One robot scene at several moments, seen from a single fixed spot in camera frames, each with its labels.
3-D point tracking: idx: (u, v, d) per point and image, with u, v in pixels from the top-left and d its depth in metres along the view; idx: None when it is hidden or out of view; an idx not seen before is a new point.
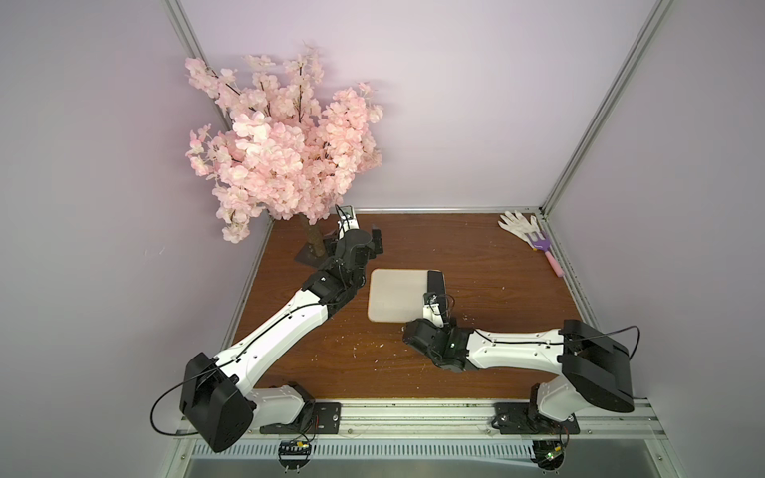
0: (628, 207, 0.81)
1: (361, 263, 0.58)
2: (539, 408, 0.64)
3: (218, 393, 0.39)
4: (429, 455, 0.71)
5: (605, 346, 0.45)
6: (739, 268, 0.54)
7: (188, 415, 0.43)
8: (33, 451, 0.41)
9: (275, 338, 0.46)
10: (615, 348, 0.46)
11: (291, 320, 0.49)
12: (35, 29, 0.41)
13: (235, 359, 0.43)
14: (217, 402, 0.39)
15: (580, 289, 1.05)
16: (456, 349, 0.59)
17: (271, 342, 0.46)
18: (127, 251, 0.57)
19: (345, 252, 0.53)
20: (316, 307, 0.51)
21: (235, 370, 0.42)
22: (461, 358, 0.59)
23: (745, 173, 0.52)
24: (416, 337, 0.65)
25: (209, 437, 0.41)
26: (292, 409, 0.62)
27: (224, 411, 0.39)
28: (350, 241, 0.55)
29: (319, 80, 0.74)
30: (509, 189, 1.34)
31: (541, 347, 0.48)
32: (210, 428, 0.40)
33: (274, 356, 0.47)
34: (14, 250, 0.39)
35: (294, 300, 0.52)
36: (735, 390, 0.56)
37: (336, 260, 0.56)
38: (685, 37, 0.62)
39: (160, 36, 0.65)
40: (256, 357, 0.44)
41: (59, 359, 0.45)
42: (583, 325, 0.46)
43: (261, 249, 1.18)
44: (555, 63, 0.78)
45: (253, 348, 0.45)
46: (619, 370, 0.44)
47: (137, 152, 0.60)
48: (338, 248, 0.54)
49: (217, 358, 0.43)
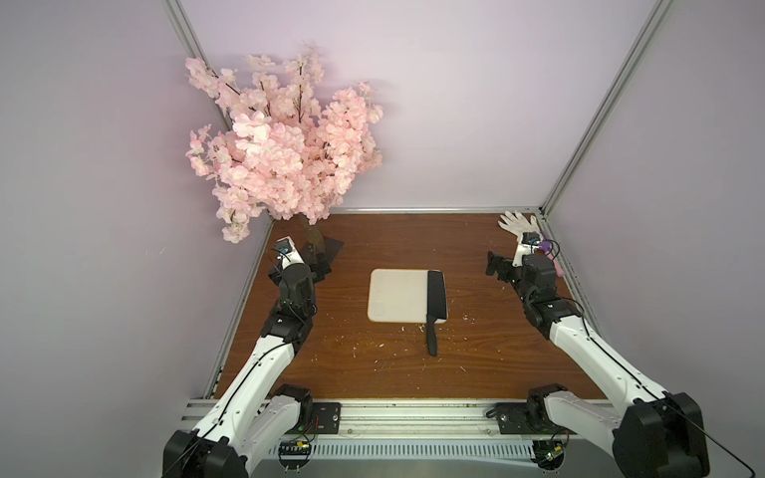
0: (628, 208, 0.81)
1: (308, 295, 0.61)
2: (546, 401, 0.64)
3: (210, 460, 0.38)
4: (428, 455, 0.71)
5: (690, 444, 0.41)
6: (737, 267, 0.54)
7: None
8: (36, 449, 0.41)
9: (251, 387, 0.47)
10: (699, 454, 0.39)
11: (262, 367, 0.50)
12: (33, 29, 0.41)
13: (216, 422, 0.42)
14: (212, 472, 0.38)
15: (581, 289, 1.05)
16: (551, 310, 0.58)
17: (248, 393, 0.46)
18: (127, 251, 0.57)
19: (290, 291, 0.55)
20: (283, 347, 0.54)
21: (221, 433, 0.41)
22: (541, 319, 0.59)
23: (747, 174, 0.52)
24: (539, 271, 0.62)
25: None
26: (290, 412, 0.62)
27: (223, 475, 0.38)
28: (290, 280, 0.57)
29: (319, 80, 0.74)
30: (509, 189, 1.34)
31: (630, 380, 0.44)
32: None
33: (256, 405, 0.48)
34: (16, 249, 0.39)
35: (256, 348, 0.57)
36: (732, 391, 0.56)
37: (284, 300, 0.58)
38: (686, 38, 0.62)
39: (160, 36, 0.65)
40: (238, 411, 0.44)
41: (61, 359, 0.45)
42: (699, 409, 0.39)
43: (261, 249, 1.18)
44: (556, 62, 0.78)
45: (234, 404, 0.45)
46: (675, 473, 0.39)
47: (138, 152, 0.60)
48: (280, 291, 0.56)
49: (196, 428, 0.42)
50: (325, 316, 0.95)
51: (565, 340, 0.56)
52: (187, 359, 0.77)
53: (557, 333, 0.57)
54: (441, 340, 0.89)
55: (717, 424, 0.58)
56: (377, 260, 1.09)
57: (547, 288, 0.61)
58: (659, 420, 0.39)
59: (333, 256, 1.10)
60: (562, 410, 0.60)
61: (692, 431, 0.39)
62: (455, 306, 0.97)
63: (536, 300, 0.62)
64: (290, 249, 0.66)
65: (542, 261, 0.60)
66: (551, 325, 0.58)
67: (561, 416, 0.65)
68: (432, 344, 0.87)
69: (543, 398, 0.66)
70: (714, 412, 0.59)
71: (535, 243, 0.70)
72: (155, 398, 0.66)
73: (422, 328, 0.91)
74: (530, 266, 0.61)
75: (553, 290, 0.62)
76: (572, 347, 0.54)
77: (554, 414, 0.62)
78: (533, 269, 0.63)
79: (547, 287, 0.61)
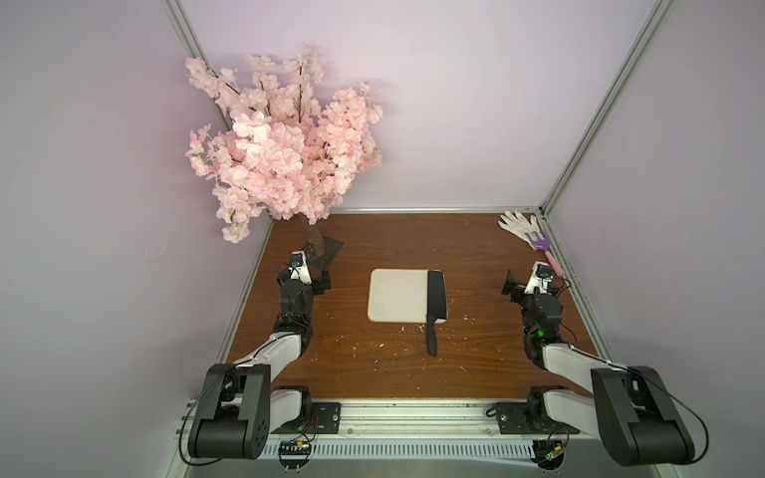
0: (627, 207, 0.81)
1: (304, 305, 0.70)
2: (543, 394, 0.66)
3: (250, 377, 0.45)
4: (428, 455, 0.71)
5: (663, 411, 0.42)
6: (735, 268, 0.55)
7: (208, 430, 0.42)
8: (38, 447, 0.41)
9: (276, 348, 0.56)
10: (673, 419, 0.41)
11: (282, 341, 0.60)
12: (33, 29, 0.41)
13: (250, 359, 0.50)
14: (252, 394, 0.44)
15: (581, 289, 1.05)
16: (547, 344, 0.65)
17: (276, 350, 0.55)
18: (127, 250, 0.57)
19: (291, 303, 0.64)
20: (294, 336, 0.63)
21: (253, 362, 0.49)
22: (536, 353, 0.67)
23: (749, 173, 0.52)
24: (547, 316, 0.66)
25: (243, 439, 0.41)
26: (293, 400, 0.63)
27: (260, 392, 0.44)
28: (287, 293, 0.66)
29: (319, 80, 0.74)
30: (509, 189, 1.34)
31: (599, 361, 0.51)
32: (246, 420, 0.42)
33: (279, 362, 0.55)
34: (14, 249, 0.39)
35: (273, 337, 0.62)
36: (731, 391, 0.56)
37: (284, 313, 0.67)
38: (686, 38, 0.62)
39: (160, 36, 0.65)
40: (268, 357, 0.52)
41: (61, 358, 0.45)
42: (658, 376, 0.44)
43: (261, 250, 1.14)
44: (555, 63, 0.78)
45: (264, 352, 0.54)
46: (653, 436, 0.41)
47: (139, 153, 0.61)
48: (281, 304, 0.64)
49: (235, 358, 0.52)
50: (325, 316, 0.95)
51: (553, 356, 0.62)
52: (187, 360, 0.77)
53: (549, 359, 0.64)
54: (441, 340, 0.89)
55: (718, 422, 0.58)
56: (377, 260, 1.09)
57: (548, 327, 0.66)
58: (619, 381, 0.44)
59: (333, 256, 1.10)
60: (559, 403, 0.61)
61: (658, 396, 0.43)
62: (455, 306, 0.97)
63: (536, 338, 0.69)
64: (300, 262, 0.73)
65: (551, 304, 0.65)
66: (543, 353, 0.66)
67: (563, 414, 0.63)
68: (432, 344, 0.87)
69: (543, 395, 0.66)
70: (716, 411, 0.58)
71: (548, 277, 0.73)
72: (155, 398, 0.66)
73: (422, 328, 0.91)
74: (538, 307, 0.68)
75: (555, 331, 0.67)
76: (562, 353, 0.60)
77: (552, 409, 0.63)
78: (540, 310, 0.68)
79: (549, 328, 0.66)
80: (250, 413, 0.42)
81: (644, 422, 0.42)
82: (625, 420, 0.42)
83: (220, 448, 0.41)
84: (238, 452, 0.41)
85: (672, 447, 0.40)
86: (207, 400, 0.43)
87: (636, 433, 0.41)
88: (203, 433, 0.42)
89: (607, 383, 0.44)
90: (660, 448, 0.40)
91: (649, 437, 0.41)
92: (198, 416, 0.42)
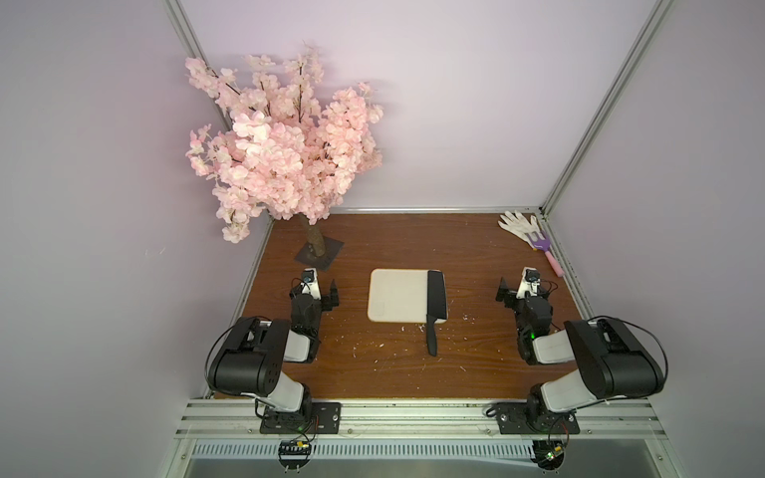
0: (627, 207, 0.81)
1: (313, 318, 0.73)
2: (543, 384, 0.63)
3: (276, 328, 0.51)
4: (428, 455, 0.71)
5: (630, 346, 0.48)
6: (734, 269, 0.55)
7: (227, 358, 0.47)
8: (37, 447, 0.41)
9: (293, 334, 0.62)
10: (639, 351, 0.47)
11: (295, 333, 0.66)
12: (32, 29, 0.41)
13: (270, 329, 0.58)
14: (272, 341, 0.49)
15: (581, 289, 1.05)
16: None
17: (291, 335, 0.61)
18: (127, 250, 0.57)
19: (301, 316, 0.69)
20: (304, 343, 0.68)
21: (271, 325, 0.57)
22: (529, 353, 0.70)
23: (749, 173, 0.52)
24: (538, 317, 0.71)
25: (261, 367, 0.46)
26: (295, 388, 0.64)
27: (283, 342, 0.52)
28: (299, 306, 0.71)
29: (319, 80, 0.74)
30: (509, 189, 1.34)
31: None
32: (266, 356, 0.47)
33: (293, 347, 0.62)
34: (12, 249, 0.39)
35: None
36: (732, 391, 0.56)
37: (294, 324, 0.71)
38: (686, 38, 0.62)
39: (160, 36, 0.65)
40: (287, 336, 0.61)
41: (61, 359, 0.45)
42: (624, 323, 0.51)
43: (261, 249, 1.18)
44: (555, 63, 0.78)
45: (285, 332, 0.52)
46: (623, 360, 0.46)
47: (139, 153, 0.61)
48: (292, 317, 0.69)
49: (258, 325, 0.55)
50: (325, 316, 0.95)
51: (541, 345, 0.67)
52: (187, 360, 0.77)
53: (538, 351, 0.68)
54: (441, 340, 0.89)
55: (719, 423, 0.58)
56: (377, 260, 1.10)
57: (540, 328, 0.70)
58: (588, 326, 0.51)
59: (333, 256, 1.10)
60: (557, 390, 0.62)
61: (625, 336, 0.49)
62: (455, 306, 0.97)
63: (528, 338, 0.72)
64: (311, 278, 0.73)
65: (541, 305, 0.70)
66: (534, 347, 0.70)
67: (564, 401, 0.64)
68: (432, 344, 0.87)
69: (543, 387, 0.66)
70: (717, 411, 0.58)
71: (537, 280, 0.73)
72: (154, 398, 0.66)
73: (422, 328, 0.91)
74: (530, 308, 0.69)
75: (546, 331, 0.71)
76: (547, 338, 0.66)
77: (551, 396, 0.63)
78: (531, 311, 0.72)
79: (540, 329, 0.70)
80: (272, 351, 0.48)
81: (615, 354, 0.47)
82: (596, 353, 0.47)
83: (234, 380, 0.45)
84: (250, 378, 0.45)
85: (641, 368, 0.45)
86: (235, 336, 0.50)
87: (607, 359, 0.46)
88: (224, 358, 0.47)
89: (577, 328, 0.51)
90: (631, 369, 0.45)
91: (625, 371, 0.44)
92: (224, 345, 0.49)
